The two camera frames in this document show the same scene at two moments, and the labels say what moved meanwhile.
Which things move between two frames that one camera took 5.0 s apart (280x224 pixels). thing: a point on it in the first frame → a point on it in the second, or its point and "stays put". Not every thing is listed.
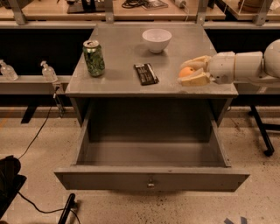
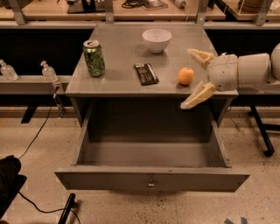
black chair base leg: (262, 129) stays put
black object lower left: (10, 181) stays put
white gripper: (222, 67) → (224, 70)
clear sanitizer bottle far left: (8, 71) stays put
